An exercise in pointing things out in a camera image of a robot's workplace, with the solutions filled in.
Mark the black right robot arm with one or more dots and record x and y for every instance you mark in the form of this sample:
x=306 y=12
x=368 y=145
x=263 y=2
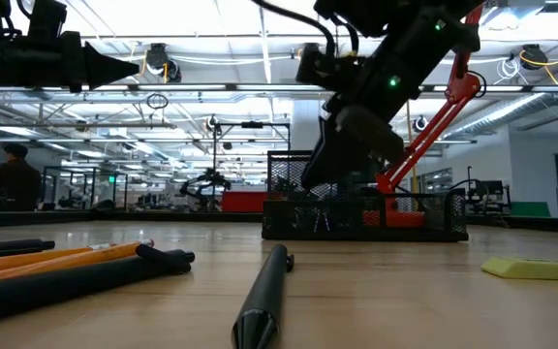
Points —
x=419 y=43

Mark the yellow pencil with pink eraser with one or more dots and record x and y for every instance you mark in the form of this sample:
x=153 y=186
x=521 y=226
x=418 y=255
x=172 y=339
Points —
x=90 y=256
x=27 y=258

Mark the person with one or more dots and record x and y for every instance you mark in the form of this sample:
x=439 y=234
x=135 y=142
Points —
x=15 y=179

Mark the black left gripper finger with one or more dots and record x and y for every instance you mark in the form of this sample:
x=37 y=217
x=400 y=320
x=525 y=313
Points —
x=109 y=68

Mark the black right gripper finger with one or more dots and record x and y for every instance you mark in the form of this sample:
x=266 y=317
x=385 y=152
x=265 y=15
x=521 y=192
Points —
x=330 y=160

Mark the black-framed glass enclosure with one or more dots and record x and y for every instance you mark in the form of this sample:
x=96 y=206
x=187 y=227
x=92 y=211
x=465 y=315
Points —
x=85 y=168

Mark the red storage box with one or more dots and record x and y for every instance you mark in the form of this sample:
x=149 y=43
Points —
x=242 y=201

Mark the black mesh desk organizer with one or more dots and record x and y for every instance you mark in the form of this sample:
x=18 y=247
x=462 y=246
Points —
x=405 y=228

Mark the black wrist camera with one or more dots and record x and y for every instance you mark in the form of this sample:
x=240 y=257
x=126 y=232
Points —
x=315 y=63
x=49 y=17

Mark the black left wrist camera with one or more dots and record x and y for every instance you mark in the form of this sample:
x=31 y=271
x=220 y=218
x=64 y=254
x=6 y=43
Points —
x=49 y=17

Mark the black background workstation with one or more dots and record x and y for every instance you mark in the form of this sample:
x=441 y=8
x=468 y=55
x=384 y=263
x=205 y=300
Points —
x=487 y=191

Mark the red desk lamp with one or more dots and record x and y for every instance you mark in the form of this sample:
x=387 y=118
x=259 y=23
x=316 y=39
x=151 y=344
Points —
x=388 y=184

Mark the green panel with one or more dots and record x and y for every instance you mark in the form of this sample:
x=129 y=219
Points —
x=531 y=209

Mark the black background robot arm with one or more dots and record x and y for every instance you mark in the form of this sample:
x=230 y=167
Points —
x=206 y=181
x=284 y=186

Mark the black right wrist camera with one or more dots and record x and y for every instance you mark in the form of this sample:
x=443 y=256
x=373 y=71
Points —
x=315 y=63

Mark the yellow-green eraser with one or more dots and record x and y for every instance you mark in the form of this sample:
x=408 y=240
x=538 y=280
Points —
x=536 y=269

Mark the matte black pen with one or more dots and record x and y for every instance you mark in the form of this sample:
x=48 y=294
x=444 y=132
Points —
x=66 y=286
x=262 y=300
x=8 y=247

